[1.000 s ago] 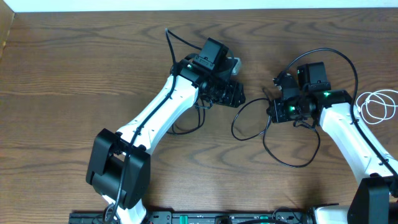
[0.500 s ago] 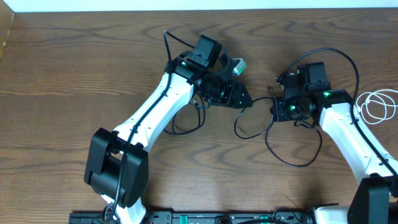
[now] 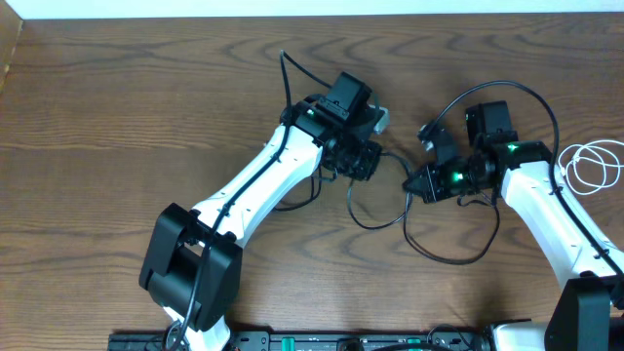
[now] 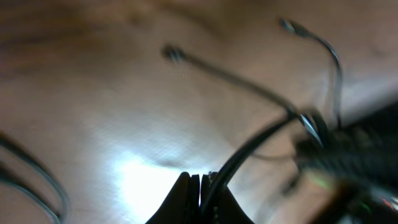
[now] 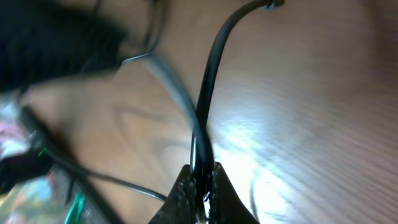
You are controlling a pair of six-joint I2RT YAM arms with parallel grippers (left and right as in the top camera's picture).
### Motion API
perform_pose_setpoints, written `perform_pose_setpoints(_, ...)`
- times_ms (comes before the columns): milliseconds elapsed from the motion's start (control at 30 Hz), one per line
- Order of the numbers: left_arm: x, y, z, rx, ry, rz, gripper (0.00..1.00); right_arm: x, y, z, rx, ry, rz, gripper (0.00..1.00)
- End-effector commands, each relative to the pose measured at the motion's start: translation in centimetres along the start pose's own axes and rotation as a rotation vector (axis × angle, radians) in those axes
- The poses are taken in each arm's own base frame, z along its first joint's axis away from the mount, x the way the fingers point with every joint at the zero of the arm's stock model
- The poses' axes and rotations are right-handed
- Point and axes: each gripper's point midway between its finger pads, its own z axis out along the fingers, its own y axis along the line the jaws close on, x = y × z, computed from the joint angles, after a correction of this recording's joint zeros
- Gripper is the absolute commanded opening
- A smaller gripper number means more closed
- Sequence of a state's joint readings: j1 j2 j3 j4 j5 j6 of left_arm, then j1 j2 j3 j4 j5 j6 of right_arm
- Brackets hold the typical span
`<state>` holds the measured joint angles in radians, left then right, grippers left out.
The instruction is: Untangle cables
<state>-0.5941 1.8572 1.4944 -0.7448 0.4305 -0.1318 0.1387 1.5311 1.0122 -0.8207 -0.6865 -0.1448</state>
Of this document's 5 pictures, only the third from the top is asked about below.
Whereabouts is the white usb cable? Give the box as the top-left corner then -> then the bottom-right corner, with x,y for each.
557,138 -> 624,197

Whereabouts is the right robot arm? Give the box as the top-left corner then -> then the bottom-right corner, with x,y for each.
404,101 -> 623,350

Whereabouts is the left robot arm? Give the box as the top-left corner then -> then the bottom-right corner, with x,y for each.
138,72 -> 389,350

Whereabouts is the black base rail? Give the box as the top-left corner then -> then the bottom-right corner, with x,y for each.
106,330 -> 493,351

